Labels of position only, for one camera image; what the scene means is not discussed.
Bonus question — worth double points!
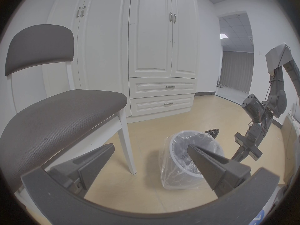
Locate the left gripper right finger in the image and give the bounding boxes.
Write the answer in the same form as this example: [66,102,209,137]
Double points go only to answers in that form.
[187,144,252,197]

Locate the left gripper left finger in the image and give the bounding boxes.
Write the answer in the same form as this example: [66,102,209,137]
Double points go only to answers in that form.
[48,143,115,197]

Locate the clear plastic bag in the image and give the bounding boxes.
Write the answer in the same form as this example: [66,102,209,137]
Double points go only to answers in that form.
[160,130,226,190]

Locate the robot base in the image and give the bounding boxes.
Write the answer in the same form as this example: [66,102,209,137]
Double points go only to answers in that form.
[251,184,293,225]

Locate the crumpled black plastic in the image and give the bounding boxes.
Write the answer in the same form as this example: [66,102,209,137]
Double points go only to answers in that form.
[205,128,221,139]

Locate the white chair dark grey cushions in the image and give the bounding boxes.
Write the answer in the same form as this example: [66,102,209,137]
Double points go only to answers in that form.
[0,24,137,197]

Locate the grey curtain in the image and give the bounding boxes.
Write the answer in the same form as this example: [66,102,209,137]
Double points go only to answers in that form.
[219,51,254,94]

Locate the white wardrobe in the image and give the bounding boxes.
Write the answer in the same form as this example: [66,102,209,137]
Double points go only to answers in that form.
[42,0,200,124]

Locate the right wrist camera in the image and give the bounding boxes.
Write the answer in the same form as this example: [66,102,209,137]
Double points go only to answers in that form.
[247,123,261,140]

